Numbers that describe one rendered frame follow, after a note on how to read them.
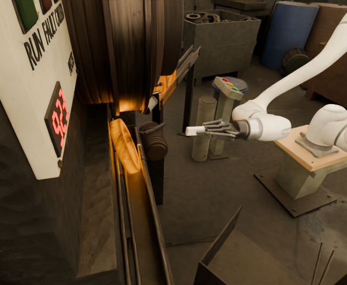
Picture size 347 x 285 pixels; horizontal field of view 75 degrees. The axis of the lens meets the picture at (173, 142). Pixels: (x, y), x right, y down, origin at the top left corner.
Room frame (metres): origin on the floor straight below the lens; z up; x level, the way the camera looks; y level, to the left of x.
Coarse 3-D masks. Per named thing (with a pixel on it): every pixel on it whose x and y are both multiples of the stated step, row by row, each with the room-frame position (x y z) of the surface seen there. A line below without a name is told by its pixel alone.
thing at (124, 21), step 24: (120, 0) 0.41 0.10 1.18; (144, 0) 0.42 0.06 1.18; (120, 24) 0.41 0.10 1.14; (144, 24) 0.42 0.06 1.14; (120, 48) 0.40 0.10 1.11; (144, 48) 0.42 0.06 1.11; (120, 72) 0.41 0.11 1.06; (144, 72) 0.42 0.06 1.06; (120, 96) 0.43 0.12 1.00; (144, 96) 0.45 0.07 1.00
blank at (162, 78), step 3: (159, 78) 1.10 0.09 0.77; (162, 78) 1.13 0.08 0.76; (165, 78) 1.17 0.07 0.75; (159, 81) 1.10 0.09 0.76; (162, 81) 1.13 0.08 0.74; (165, 81) 1.17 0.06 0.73; (165, 84) 1.17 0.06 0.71; (156, 87) 1.06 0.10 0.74; (159, 87) 1.16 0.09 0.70; (162, 87) 1.15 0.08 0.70; (165, 87) 1.17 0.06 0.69; (156, 90) 1.06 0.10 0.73; (162, 90) 1.15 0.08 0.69; (165, 90) 1.18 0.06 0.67; (159, 93) 1.13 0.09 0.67; (162, 93) 1.14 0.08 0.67; (159, 96) 1.10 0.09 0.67
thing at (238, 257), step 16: (240, 208) 0.38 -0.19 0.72; (224, 240) 0.34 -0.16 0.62; (240, 240) 0.35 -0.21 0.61; (208, 256) 0.26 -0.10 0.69; (224, 256) 0.31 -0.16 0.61; (240, 256) 0.31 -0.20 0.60; (256, 256) 0.31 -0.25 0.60; (208, 272) 0.22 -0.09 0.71; (224, 272) 0.27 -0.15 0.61; (240, 272) 0.27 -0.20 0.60; (256, 272) 0.27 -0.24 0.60; (272, 272) 0.28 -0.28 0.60; (288, 272) 0.28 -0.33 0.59
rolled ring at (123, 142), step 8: (120, 120) 0.60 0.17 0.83; (112, 128) 0.55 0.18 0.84; (120, 128) 0.55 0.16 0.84; (112, 136) 0.52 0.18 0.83; (120, 136) 0.52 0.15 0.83; (128, 136) 0.63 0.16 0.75; (120, 144) 0.51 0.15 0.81; (128, 144) 0.62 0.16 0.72; (120, 152) 0.49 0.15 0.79; (128, 152) 0.50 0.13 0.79; (136, 152) 0.61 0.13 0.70; (120, 160) 0.48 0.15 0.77; (128, 160) 0.49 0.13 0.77; (136, 160) 0.56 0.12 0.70; (128, 168) 0.49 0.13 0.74; (136, 168) 0.50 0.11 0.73
